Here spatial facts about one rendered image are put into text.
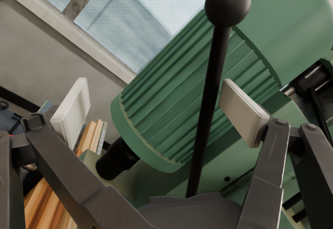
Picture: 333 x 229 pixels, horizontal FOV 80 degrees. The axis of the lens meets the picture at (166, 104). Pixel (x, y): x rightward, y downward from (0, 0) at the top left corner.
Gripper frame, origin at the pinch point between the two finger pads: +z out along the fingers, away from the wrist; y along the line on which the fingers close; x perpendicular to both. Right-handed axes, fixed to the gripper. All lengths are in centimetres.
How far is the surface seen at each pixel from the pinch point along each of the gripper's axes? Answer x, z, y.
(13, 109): -83, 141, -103
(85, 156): -21.2, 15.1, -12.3
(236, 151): -14.0, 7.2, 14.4
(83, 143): -33, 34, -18
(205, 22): 5.4, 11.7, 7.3
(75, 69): -51, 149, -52
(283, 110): -6.1, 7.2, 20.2
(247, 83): -1.0, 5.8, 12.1
